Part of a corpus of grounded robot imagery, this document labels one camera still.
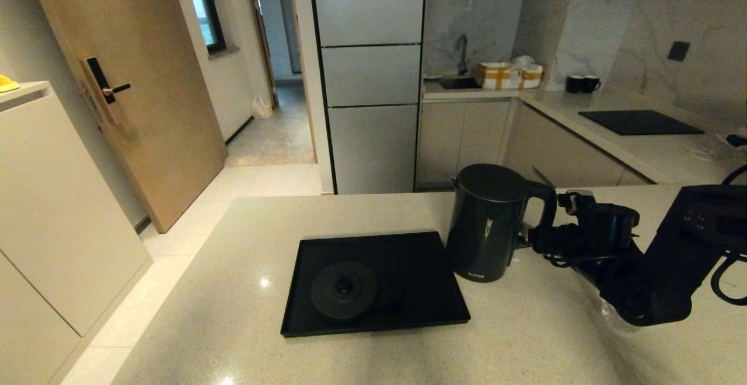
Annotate tall white cabinet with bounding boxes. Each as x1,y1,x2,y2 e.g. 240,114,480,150
309,0,428,194

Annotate white storage cabinet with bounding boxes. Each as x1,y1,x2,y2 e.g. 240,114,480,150
0,81,153,385

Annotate dark framed window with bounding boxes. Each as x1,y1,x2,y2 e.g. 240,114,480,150
183,0,227,55

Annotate light wooden door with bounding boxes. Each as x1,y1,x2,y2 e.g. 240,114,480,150
25,0,229,234

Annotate black electric kettle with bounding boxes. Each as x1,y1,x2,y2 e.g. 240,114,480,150
448,164,557,283

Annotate black induction cooktop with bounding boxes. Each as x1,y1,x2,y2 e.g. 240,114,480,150
578,110,705,136

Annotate black rectangular serving tray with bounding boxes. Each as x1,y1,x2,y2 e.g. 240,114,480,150
281,232,471,338

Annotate round black kettle base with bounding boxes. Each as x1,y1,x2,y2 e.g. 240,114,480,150
310,261,406,320

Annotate cardboard box with yellow tape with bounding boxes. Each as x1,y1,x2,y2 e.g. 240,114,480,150
518,64,544,89
474,62,522,90

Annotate clear water bottle red cap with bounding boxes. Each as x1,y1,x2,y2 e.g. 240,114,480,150
599,292,628,328

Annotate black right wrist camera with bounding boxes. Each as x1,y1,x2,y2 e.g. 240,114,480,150
578,203,640,249

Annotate black door lock with handle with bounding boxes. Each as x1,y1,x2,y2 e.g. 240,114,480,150
80,57,132,127

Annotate white plastic bag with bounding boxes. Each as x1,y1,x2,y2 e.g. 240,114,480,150
252,93,274,120

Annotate metal kitchen faucet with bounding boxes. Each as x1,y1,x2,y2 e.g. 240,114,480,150
455,34,469,76

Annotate beige kitchen base cabinets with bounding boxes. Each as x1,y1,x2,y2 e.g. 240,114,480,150
416,99,652,191

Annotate brown interior door frame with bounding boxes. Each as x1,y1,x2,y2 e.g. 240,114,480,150
244,0,280,108

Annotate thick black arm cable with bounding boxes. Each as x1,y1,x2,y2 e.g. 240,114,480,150
711,166,747,306

